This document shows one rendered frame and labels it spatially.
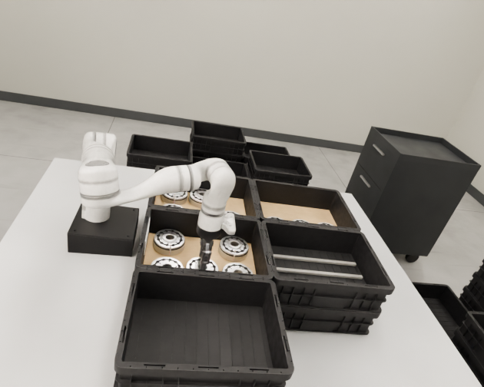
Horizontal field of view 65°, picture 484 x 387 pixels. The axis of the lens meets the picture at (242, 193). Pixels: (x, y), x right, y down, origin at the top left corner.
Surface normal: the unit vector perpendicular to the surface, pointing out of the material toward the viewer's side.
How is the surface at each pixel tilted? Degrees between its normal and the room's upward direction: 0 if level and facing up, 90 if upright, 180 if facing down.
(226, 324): 0
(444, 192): 90
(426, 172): 90
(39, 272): 0
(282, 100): 90
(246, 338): 0
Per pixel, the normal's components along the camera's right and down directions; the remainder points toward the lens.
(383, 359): 0.21, -0.84
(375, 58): 0.12, 0.53
